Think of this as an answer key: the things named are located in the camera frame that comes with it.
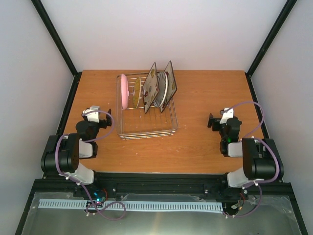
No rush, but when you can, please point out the black frame post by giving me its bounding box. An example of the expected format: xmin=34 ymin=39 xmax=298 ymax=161
xmin=30 ymin=0 xmax=79 ymax=78
xmin=246 ymin=0 xmax=298 ymax=77

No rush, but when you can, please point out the pink round plate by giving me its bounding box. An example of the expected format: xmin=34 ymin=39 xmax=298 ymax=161
xmin=121 ymin=74 xmax=129 ymax=110

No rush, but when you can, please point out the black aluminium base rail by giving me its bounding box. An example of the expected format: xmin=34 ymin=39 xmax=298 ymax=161
xmin=31 ymin=173 xmax=295 ymax=202

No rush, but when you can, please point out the left black frame post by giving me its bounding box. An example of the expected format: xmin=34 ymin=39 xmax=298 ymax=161
xmin=30 ymin=0 xmax=79 ymax=78

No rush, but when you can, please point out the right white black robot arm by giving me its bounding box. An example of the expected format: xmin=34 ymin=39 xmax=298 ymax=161
xmin=207 ymin=110 xmax=285 ymax=188

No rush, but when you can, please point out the right black frame post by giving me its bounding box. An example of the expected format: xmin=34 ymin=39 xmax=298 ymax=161
xmin=246 ymin=0 xmax=298 ymax=77

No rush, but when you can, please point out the round woven bamboo plate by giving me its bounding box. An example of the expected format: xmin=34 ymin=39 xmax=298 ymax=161
xmin=133 ymin=77 xmax=142 ymax=108

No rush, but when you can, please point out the circuit board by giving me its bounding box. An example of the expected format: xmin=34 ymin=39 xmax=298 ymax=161
xmin=231 ymin=193 xmax=246 ymax=211
xmin=91 ymin=189 xmax=108 ymax=202

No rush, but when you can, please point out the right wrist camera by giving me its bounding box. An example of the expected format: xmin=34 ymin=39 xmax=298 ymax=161
xmin=220 ymin=108 xmax=234 ymax=124

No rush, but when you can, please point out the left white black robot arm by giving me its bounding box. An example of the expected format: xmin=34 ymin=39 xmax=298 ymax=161
xmin=41 ymin=106 xmax=114 ymax=197

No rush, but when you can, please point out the square dark rimmed plate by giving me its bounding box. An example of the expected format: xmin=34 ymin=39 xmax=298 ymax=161
xmin=142 ymin=63 xmax=159 ymax=113

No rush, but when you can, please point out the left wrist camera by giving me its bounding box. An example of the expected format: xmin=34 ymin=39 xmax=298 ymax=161
xmin=82 ymin=105 xmax=100 ymax=123

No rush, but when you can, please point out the grey slotted cable duct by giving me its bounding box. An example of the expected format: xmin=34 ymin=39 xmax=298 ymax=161
xmin=38 ymin=199 xmax=223 ymax=213

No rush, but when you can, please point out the wire metal dish rack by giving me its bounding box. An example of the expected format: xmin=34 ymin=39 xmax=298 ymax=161
xmin=115 ymin=72 xmax=178 ymax=140

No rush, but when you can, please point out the square floral plate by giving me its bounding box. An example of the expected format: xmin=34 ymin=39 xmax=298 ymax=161
xmin=160 ymin=60 xmax=177 ymax=113

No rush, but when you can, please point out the left circuit board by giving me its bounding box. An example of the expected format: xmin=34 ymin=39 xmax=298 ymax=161
xmin=91 ymin=189 xmax=108 ymax=202

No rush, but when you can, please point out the round striped white plate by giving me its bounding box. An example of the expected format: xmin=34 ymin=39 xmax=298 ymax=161
xmin=154 ymin=71 xmax=168 ymax=107

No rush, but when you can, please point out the right circuit board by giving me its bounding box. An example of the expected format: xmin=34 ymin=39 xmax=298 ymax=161
xmin=231 ymin=193 xmax=246 ymax=211

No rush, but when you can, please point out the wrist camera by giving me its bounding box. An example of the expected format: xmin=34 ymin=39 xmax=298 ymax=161
xmin=82 ymin=105 xmax=100 ymax=123
xmin=220 ymin=108 xmax=234 ymax=124

